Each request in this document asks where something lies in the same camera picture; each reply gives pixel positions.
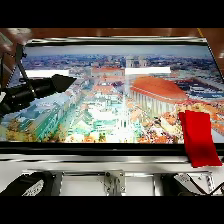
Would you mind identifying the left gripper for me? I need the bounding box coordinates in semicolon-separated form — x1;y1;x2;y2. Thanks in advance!
29;77;56;100

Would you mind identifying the red garment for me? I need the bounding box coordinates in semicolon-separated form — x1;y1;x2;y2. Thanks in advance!
177;109;223;168

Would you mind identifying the silver frame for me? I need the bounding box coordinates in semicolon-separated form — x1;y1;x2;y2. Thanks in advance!
0;153;224;197

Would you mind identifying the black cable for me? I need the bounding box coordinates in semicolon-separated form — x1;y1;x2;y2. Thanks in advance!
186;173;224;197

